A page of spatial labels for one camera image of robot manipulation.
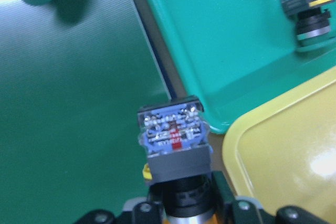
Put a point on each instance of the green plastic tray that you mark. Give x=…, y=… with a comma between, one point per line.
x=235, y=54

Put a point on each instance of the yellow plastic tray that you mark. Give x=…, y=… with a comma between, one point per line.
x=283, y=152

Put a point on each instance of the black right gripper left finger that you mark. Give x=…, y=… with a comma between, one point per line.
x=150, y=210

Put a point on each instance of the green conveyor belt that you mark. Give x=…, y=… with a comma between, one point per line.
x=73, y=75

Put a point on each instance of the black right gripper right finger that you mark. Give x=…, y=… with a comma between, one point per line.
x=229, y=208

